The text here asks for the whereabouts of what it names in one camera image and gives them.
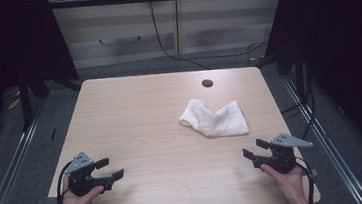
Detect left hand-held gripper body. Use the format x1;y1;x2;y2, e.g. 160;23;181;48
61;148;115;198

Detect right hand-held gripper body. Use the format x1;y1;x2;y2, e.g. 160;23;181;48
250;130;317;177

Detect white towel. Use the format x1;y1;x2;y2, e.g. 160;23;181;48
176;93;250;142

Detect person's right hand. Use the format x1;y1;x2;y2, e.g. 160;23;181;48
259;158;309;204

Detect black metal stand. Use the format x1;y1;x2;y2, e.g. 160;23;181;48
15;71;36;133

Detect yellow floor tape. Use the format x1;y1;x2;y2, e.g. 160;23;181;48
5;90;23;112

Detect black curtain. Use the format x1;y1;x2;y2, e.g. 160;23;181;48
259;0;362;182
0;0;88;164

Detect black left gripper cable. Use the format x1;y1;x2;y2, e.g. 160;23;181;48
52;159;79;204

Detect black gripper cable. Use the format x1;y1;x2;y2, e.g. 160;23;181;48
52;159;79;204
294;155;317;204

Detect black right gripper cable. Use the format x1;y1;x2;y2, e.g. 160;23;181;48
294;155;317;204

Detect black floor cables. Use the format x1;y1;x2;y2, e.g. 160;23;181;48
275;58;319;142

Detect round table cable hole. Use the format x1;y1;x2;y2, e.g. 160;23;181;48
200;78;215;89

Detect dark cabinet handle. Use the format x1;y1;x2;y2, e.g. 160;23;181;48
98;34;143;48

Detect long black power cable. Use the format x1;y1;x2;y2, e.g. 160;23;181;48
146;0;271;76

